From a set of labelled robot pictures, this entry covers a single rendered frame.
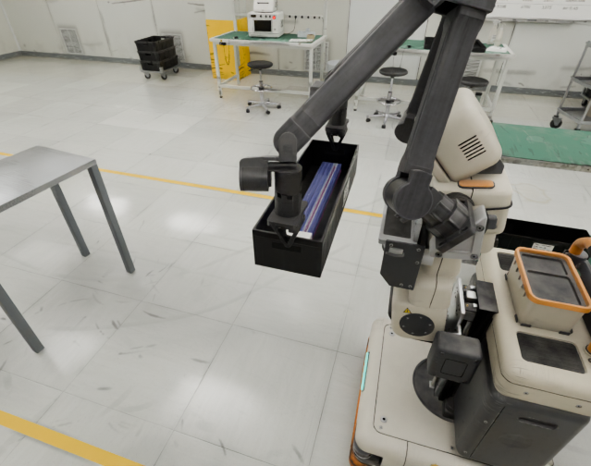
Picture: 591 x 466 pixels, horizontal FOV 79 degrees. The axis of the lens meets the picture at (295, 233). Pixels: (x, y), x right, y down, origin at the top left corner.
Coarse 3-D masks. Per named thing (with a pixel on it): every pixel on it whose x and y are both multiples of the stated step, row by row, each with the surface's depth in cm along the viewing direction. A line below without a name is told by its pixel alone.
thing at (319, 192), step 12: (324, 168) 124; (336, 168) 124; (324, 180) 118; (336, 180) 121; (312, 192) 111; (324, 192) 111; (312, 204) 106; (324, 204) 106; (312, 216) 101; (312, 228) 96
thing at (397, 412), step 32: (384, 320) 169; (384, 352) 155; (416, 352) 155; (384, 384) 144; (416, 384) 145; (384, 416) 133; (416, 416) 133; (352, 448) 140; (384, 448) 126; (416, 448) 125; (448, 448) 125
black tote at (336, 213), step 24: (312, 144) 128; (336, 144) 127; (312, 168) 132; (336, 192) 118; (264, 216) 90; (336, 216) 97; (264, 240) 86; (288, 240) 84; (312, 240) 82; (264, 264) 90; (288, 264) 88; (312, 264) 86
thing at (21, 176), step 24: (0, 168) 181; (24, 168) 181; (48, 168) 181; (72, 168) 181; (96, 168) 192; (0, 192) 162; (24, 192) 162; (96, 192) 200; (72, 216) 232; (120, 240) 220; (0, 288) 162; (24, 336) 179
